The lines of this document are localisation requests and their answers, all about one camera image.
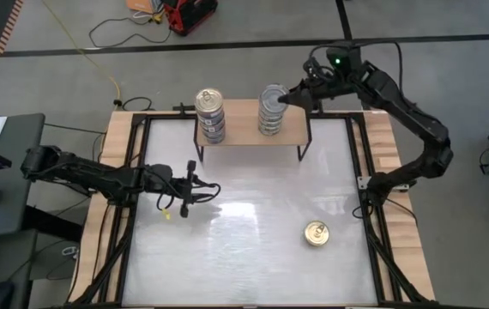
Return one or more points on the gold-lid Wild Planet can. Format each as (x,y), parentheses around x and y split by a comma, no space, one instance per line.
(209,101)
(316,233)
(213,138)
(211,129)
(210,120)

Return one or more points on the wooden shelf black metal legs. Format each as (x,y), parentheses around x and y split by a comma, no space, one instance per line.
(240,129)

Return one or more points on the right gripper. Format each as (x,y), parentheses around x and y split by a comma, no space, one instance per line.
(328,86)

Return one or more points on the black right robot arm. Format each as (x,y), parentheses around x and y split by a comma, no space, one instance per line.
(416,120)

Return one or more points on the black desk base bar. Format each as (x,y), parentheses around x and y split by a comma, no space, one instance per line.
(51,223)

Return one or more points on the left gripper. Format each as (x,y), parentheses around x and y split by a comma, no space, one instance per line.
(183,189)

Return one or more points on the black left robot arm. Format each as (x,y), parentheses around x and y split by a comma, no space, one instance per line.
(98,176)

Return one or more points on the orange box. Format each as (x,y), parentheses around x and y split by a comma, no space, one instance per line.
(139,5)

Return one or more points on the grey desk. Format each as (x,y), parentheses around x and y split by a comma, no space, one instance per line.
(21,180)

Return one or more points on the black metal table frame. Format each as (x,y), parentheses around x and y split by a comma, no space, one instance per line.
(330,115)

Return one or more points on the red black equipment box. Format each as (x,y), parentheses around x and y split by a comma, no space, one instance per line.
(188,17)

